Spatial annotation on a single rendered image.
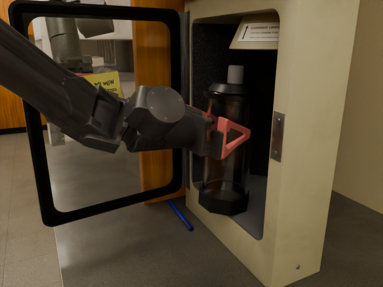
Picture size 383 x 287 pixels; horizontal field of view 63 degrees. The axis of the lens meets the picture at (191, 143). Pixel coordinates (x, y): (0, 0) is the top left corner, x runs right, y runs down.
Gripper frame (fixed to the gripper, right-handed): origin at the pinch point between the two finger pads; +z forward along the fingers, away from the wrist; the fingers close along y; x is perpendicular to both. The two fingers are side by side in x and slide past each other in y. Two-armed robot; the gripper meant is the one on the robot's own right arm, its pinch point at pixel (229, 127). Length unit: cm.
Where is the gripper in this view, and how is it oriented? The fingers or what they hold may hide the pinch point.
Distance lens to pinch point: 59.3
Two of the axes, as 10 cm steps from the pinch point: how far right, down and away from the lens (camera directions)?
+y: -5.0, -2.8, 8.2
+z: 8.6, -0.8, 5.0
